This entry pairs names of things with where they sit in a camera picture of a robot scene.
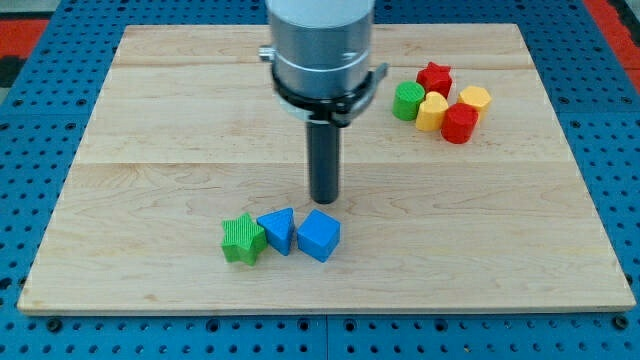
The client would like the blue triangle block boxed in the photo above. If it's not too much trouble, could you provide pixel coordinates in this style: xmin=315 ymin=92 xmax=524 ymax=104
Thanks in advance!
xmin=257 ymin=207 xmax=295 ymax=256

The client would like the green star block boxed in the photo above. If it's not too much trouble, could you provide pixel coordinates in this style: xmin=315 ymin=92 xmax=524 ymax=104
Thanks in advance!
xmin=221 ymin=213 xmax=268 ymax=266

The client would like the yellow heart block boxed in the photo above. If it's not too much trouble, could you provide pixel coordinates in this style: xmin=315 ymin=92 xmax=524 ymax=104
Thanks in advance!
xmin=415 ymin=91 xmax=449 ymax=131

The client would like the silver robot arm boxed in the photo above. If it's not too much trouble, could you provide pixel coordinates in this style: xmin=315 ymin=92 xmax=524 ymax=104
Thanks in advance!
xmin=259 ymin=0 xmax=388 ymax=128

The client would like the black cylindrical pointer tool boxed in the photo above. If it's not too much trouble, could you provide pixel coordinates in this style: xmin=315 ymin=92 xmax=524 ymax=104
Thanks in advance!
xmin=306 ymin=123 xmax=340 ymax=204

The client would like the blue cube block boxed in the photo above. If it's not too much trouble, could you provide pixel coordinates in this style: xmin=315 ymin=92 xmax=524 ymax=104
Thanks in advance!
xmin=297 ymin=209 xmax=341 ymax=262

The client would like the red cylinder block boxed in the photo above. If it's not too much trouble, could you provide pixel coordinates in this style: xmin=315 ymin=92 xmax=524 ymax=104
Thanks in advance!
xmin=441 ymin=103 xmax=479 ymax=144

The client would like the green cylinder block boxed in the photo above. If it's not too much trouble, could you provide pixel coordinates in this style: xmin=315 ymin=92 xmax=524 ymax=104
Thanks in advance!
xmin=392 ymin=81 xmax=425 ymax=121

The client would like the wooden board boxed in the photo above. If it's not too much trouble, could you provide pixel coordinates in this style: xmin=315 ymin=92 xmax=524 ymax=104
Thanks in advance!
xmin=18 ymin=24 xmax=636 ymax=316

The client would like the yellow hexagon block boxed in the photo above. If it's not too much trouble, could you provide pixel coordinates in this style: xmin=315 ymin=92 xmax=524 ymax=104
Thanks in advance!
xmin=457 ymin=85 xmax=492 ymax=122

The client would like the red star block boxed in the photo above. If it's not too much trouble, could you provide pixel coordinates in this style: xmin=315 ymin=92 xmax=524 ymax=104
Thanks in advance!
xmin=416 ymin=62 xmax=453 ymax=99

